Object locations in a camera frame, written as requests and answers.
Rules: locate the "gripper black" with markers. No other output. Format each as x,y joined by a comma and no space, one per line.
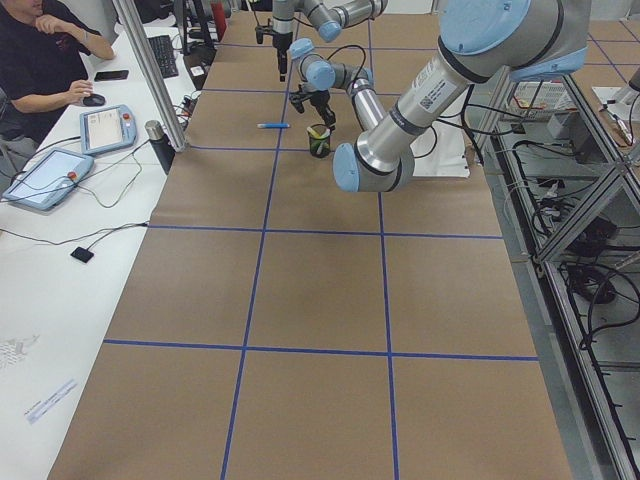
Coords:
280,41
318,100

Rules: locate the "blue marker pen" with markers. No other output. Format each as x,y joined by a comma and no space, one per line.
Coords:
273,125

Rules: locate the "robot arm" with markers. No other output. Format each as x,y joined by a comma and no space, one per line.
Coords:
328,22
535,40

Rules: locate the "yellow highlighter pen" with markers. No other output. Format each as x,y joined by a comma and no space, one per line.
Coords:
313,133

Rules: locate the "black mesh pen cup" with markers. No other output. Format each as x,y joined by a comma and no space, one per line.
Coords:
320,148

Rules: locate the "black keyboard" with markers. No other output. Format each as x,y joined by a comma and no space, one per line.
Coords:
163,51

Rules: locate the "dark water bottle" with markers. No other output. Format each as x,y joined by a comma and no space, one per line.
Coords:
160,143

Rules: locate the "black smartphone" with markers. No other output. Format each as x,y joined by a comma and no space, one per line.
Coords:
111,75

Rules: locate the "teach pendant far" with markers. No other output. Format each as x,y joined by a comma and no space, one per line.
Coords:
107,129

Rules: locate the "teach pendant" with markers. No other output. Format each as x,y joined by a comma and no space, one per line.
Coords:
50,180
107,129

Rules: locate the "black computer mouse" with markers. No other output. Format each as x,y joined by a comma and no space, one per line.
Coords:
94,100

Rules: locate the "seated person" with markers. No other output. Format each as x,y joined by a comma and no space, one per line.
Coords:
42,72

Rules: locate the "teach pendant near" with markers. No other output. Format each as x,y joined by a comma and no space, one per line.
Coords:
50,180

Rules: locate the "small black puck device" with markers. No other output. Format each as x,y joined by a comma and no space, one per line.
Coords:
82,254

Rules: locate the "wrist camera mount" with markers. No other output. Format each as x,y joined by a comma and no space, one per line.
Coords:
261,31

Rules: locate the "aluminium frame post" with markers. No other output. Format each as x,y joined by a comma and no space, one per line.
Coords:
133,26

